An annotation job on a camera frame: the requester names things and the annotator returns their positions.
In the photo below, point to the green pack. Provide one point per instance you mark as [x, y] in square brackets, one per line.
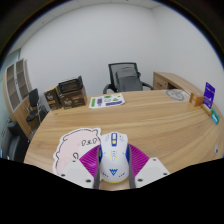
[215, 116]

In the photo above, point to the black visitor chair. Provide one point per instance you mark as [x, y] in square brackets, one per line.
[33, 105]

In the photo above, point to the black open box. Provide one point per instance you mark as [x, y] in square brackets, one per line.
[70, 85]

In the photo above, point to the black sofa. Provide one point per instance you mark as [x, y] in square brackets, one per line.
[11, 143]

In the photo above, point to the black mesh office chair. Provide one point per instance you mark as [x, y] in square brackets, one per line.
[125, 78]

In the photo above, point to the tan oblong pack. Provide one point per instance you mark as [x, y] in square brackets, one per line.
[206, 110]

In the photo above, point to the large brown cardboard box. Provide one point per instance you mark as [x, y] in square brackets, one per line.
[73, 99]

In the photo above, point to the purple package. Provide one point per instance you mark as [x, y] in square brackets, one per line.
[209, 95]

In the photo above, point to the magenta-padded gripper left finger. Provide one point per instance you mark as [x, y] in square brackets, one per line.
[75, 171]

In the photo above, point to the white sheet with green stickers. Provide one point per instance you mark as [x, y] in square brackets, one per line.
[106, 100]

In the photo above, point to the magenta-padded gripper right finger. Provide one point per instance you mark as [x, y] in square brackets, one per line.
[151, 170]

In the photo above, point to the wooden shelf cabinet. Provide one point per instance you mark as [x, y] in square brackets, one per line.
[16, 90]

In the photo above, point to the round white mouse pad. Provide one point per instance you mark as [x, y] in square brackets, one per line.
[176, 94]

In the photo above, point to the white blue yellow computer mouse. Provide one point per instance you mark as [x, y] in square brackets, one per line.
[114, 160]

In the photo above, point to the pink pig-shaped mouse pad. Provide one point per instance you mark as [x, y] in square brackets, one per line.
[71, 146]

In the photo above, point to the orange cardboard box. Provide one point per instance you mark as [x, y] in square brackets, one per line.
[196, 99]

